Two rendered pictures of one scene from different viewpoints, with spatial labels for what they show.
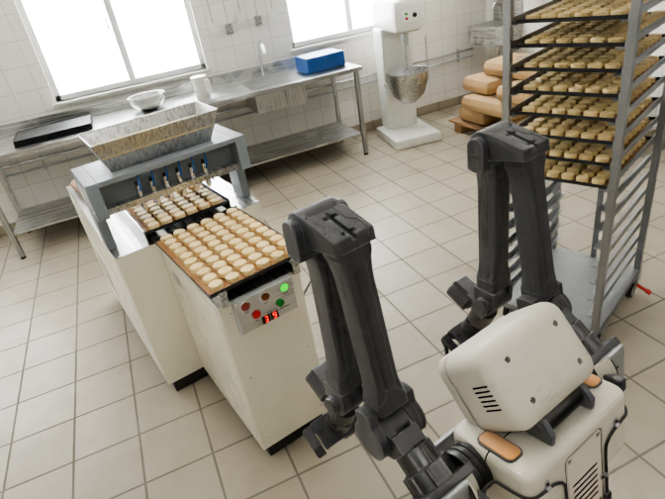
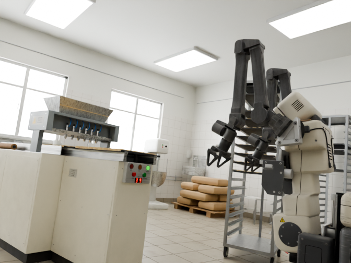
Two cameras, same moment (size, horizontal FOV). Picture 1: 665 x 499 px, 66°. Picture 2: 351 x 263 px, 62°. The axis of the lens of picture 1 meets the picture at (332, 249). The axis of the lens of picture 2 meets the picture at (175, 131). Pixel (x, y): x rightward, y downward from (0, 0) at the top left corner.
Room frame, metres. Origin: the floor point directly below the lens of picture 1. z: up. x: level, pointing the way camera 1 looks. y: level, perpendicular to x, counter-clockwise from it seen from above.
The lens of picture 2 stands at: (-0.47, 0.78, 0.83)
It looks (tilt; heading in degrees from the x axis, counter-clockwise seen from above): 7 degrees up; 340
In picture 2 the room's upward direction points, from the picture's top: 6 degrees clockwise
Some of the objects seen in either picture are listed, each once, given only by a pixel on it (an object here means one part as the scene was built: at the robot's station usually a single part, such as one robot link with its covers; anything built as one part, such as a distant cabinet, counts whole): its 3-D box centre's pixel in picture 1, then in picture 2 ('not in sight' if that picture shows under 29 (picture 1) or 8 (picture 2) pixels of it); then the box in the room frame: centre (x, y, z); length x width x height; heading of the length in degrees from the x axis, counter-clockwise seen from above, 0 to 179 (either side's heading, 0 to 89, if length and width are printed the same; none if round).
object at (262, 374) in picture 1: (243, 328); (100, 210); (1.88, 0.46, 0.45); 0.70 x 0.34 x 0.90; 30
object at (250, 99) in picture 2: not in sight; (264, 101); (2.17, -1.22, 1.68); 0.60 x 0.40 x 0.02; 132
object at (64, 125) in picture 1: (53, 127); not in sight; (4.47, 2.13, 0.93); 0.60 x 0.40 x 0.01; 110
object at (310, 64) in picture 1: (320, 60); not in sight; (5.28, -0.20, 0.95); 0.40 x 0.30 x 0.14; 112
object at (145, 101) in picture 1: (147, 102); (24, 144); (4.77, 1.39, 0.94); 0.33 x 0.33 x 0.12
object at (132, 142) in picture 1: (152, 137); (79, 111); (2.32, 0.70, 1.25); 0.56 x 0.29 x 0.14; 120
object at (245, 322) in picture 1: (265, 304); (137, 172); (1.56, 0.28, 0.77); 0.24 x 0.04 x 0.14; 120
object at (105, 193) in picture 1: (169, 185); (75, 137); (2.32, 0.70, 1.01); 0.72 x 0.33 x 0.34; 120
